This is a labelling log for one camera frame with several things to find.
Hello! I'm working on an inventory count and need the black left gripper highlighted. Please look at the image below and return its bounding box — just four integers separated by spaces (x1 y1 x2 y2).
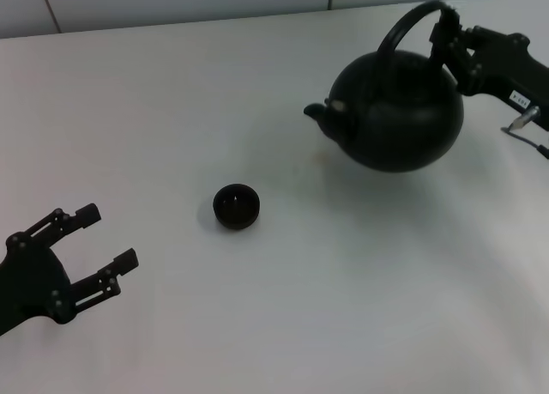
0 203 140 337

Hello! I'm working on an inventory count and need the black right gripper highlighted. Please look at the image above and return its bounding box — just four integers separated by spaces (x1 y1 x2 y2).
429 21 549 131

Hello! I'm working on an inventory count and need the black round teapot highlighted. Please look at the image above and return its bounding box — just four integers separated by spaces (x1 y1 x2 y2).
303 0 466 173

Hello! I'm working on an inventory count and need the dark brown teacup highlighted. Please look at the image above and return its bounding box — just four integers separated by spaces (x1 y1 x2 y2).
212 182 262 231

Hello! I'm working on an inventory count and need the right gripper cable with plug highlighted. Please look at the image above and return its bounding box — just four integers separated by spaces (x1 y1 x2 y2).
500 104 549 160

